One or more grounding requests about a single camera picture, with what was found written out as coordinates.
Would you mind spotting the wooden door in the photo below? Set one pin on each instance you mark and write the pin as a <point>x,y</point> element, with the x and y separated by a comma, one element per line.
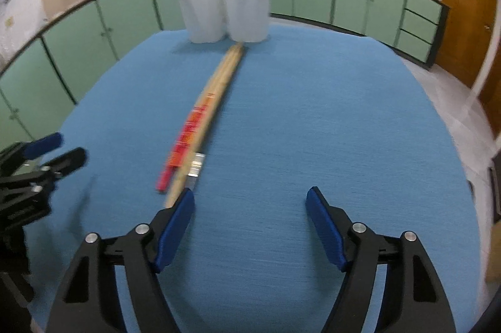
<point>465,12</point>
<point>491,82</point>

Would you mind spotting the blue table mat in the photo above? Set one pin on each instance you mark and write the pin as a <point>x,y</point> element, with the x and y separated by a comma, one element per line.
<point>293,121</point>

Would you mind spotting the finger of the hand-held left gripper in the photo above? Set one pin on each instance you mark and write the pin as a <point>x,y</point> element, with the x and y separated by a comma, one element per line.
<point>45,142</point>
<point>70,158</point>

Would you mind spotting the bundle of chopsticks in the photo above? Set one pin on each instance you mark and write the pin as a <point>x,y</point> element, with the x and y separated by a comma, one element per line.
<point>211,94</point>

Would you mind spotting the brown cardboard piece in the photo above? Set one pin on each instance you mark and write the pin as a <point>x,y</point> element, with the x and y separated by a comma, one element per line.
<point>494,250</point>

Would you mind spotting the black speaker cabinet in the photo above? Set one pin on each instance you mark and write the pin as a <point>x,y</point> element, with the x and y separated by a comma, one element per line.
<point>496,188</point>

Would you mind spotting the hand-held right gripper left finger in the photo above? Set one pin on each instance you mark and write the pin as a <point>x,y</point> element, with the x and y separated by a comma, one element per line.
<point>176,227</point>

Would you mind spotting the white double utensil holder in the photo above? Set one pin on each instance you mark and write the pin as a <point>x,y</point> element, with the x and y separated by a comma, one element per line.
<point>203,4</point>

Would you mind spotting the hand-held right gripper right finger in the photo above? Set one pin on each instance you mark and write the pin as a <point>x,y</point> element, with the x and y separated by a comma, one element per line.
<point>327,227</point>

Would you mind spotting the yellowed wall socket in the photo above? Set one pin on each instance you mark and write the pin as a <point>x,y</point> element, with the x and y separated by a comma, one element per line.
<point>9,21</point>

